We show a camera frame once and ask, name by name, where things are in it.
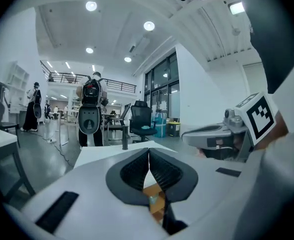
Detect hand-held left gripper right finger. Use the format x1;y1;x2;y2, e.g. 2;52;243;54
149;147;246;236

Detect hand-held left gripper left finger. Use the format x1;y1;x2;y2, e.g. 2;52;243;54
1;147;170;240

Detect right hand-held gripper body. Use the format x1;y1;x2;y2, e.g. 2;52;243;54
221;91;278;163

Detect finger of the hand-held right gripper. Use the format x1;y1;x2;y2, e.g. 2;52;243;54
188;123;232;133
181;128;238;150

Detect person's right forearm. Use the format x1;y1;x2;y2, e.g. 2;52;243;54
255;110;290;151

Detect blue bag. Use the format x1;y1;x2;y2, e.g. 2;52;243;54
151;112;168;139

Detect black mesh office chair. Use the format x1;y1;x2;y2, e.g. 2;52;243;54
129;100;159;143

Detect glass doors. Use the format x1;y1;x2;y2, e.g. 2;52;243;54
144;51;181;121

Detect black cantilever chair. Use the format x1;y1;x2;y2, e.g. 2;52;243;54
104;103;132;141

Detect black oval shell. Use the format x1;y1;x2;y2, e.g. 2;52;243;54
78;105;102;136

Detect person's black clothes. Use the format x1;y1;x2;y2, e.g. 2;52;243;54
246;0;294;95

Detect white table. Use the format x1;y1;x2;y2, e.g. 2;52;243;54
58;108;80;146

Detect black balcony railing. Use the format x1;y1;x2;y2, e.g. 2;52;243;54
40;60;137;94

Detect rectangular ceiling light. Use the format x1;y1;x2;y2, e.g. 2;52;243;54
228;0;246;15

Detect white shelf unit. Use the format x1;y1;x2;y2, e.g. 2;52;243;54
6;60;30;115

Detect black floor cable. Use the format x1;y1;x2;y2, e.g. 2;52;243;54
35;132;71;166

